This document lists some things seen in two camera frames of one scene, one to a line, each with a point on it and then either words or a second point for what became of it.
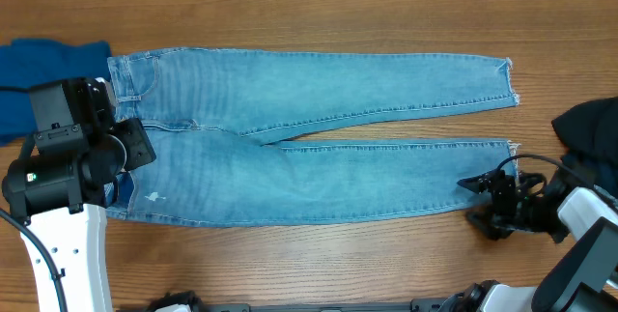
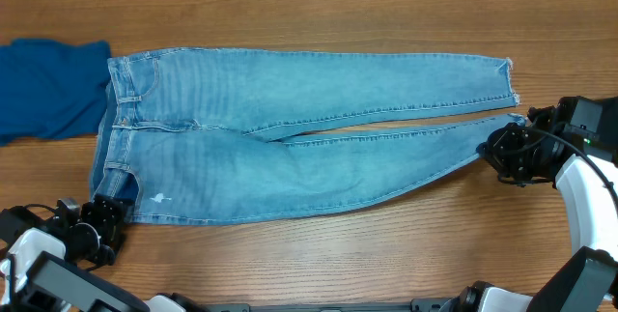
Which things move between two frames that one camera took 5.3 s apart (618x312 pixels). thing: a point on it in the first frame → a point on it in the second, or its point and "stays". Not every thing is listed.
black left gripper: (137, 143) → (107, 216)
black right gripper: (499, 201) → (504, 149)
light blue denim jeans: (210, 114) stays
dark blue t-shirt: (25, 62) stays
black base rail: (179, 301) stays
